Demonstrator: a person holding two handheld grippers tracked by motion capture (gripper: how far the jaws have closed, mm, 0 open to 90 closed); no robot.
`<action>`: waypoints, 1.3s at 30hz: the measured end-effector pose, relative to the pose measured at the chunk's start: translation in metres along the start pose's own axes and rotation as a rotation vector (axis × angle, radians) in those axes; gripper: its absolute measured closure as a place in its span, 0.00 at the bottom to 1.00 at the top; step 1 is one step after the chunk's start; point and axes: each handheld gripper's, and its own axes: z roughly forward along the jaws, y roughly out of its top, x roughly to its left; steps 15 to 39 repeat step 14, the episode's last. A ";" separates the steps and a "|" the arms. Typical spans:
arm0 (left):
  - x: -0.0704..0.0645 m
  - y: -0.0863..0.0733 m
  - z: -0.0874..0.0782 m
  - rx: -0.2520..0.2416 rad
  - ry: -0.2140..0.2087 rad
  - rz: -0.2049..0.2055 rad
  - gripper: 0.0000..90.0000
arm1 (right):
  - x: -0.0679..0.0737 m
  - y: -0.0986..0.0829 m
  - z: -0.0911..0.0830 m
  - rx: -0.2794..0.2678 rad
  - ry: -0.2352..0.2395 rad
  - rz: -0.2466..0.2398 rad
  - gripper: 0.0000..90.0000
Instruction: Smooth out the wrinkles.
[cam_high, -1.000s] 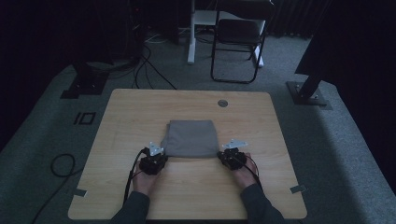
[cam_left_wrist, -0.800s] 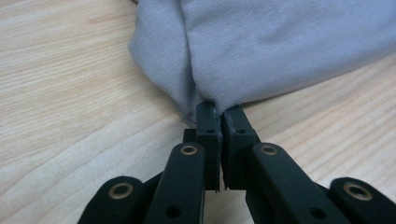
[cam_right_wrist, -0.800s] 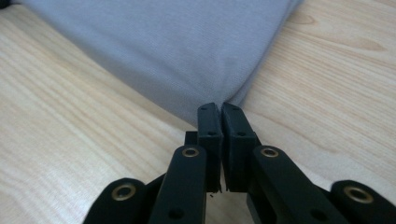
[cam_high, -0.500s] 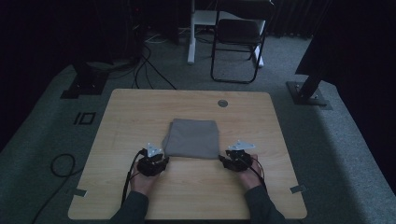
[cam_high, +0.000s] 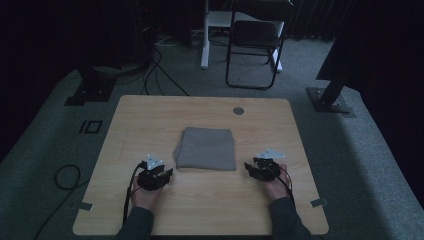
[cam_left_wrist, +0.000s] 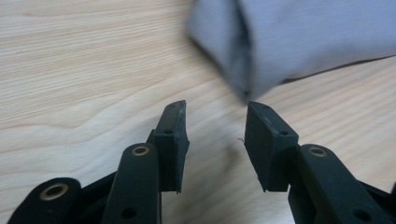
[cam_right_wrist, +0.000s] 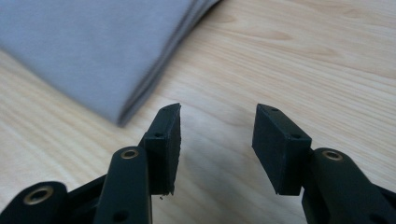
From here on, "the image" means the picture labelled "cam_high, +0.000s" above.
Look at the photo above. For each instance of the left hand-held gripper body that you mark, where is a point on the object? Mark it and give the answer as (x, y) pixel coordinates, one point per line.
(150, 180)

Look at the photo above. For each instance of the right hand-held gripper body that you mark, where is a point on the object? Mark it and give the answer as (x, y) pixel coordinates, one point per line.
(270, 168)

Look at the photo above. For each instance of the grey pants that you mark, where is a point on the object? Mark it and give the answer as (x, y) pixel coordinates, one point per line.
(206, 148)

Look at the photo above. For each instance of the person's left hand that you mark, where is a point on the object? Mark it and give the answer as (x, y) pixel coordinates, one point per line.
(145, 198)

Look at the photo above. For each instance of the person's right hand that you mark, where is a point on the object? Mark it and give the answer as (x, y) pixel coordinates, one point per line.
(276, 190)

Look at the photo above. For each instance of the round grey table grommet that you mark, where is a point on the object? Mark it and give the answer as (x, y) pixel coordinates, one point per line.
(238, 110)

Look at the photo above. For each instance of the black floor tape marking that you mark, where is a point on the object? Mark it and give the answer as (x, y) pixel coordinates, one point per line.
(90, 127)

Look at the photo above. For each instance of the black slanted metal stand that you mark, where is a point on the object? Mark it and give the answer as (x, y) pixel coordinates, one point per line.
(330, 96)

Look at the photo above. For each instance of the black metal stand base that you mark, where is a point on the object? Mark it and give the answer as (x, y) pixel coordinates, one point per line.
(91, 91)

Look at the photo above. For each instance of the black folding chair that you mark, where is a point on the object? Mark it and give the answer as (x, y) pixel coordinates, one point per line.
(256, 35)

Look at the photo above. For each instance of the dark curtain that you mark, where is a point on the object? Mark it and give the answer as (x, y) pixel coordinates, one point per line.
(316, 20)

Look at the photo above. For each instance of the white desk frame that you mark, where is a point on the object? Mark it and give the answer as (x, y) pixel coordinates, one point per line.
(206, 40)

